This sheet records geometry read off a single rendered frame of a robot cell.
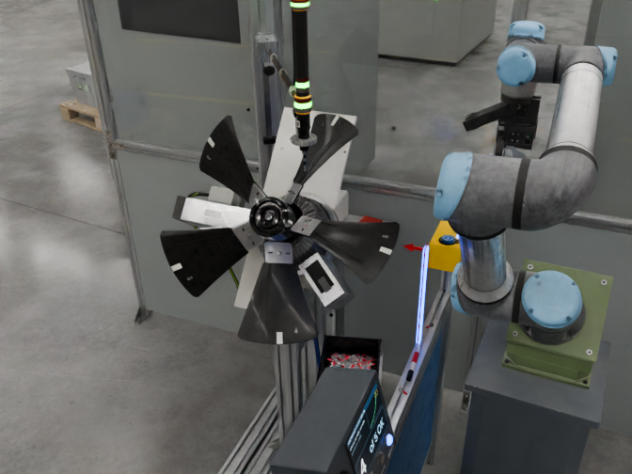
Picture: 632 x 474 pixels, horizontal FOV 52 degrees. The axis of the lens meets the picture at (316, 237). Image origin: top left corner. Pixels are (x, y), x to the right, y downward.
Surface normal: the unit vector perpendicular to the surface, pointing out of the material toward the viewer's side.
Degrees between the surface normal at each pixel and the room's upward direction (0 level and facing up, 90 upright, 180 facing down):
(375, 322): 90
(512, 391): 0
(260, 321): 52
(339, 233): 9
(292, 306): 48
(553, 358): 90
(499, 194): 68
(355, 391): 15
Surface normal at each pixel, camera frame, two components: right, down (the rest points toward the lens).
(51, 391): -0.02, -0.86
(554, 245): -0.38, 0.48
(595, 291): -0.32, -0.25
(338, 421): -0.26, -0.88
